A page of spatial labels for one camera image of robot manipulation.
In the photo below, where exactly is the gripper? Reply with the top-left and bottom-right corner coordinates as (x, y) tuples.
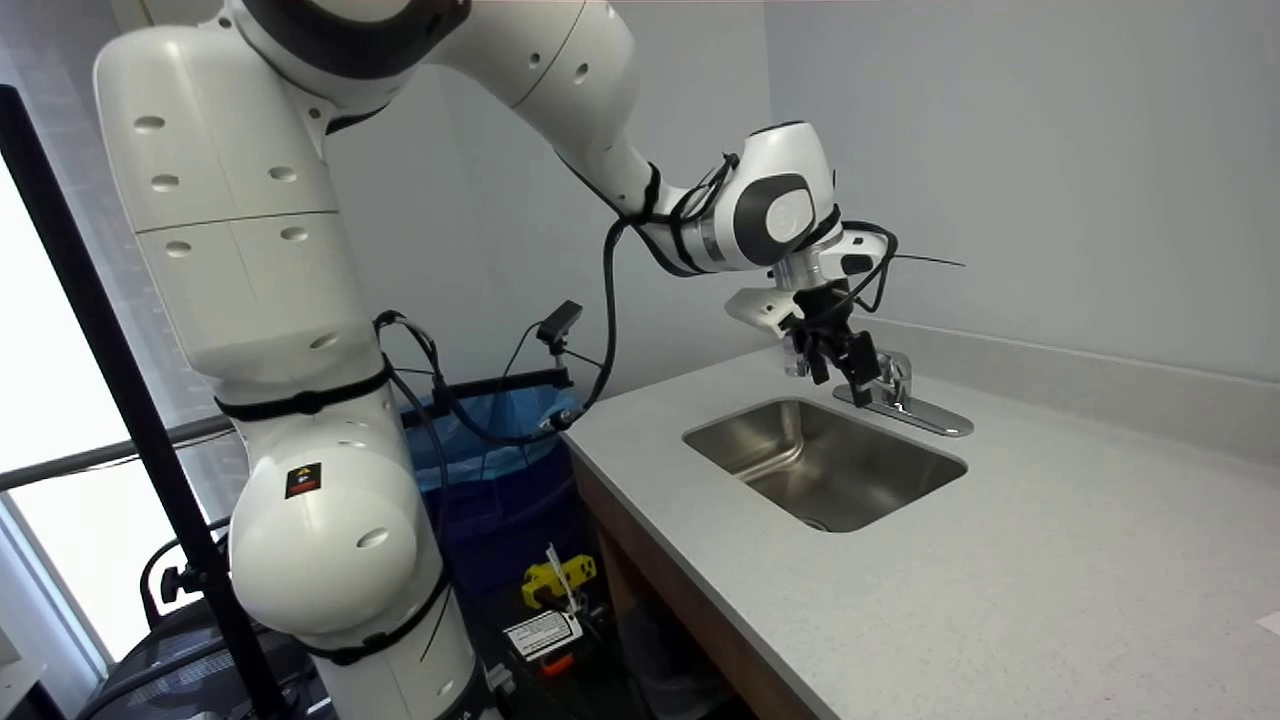
(786, 282), (885, 395)

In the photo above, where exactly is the chrome tap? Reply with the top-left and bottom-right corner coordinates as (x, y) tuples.
(783, 345), (975, 439)

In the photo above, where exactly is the stainless steel sink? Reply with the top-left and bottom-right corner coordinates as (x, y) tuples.
(682, 397), (969, 534)

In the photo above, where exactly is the yellow clamp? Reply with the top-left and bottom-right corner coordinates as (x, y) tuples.
(521, 554), (599, 612)

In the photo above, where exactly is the bin with blue bag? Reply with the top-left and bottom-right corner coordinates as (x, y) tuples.
(398, 368), (593, 611)

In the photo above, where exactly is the white tag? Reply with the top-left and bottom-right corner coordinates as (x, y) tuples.
(502, 609), (585, 662)

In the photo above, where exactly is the stand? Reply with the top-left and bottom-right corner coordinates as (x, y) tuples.
(0, 84), (293, 720)

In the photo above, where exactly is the window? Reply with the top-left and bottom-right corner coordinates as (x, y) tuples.
(0, 150), (246, 666)

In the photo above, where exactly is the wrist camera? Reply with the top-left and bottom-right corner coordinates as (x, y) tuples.
(724, 287), (802, 339)

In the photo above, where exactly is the camera on mount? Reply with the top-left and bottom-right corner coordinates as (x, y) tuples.
(534, 299), (585, 373)

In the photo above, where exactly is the grey rail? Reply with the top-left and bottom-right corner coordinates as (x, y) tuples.
(0, 413), (237, 493)

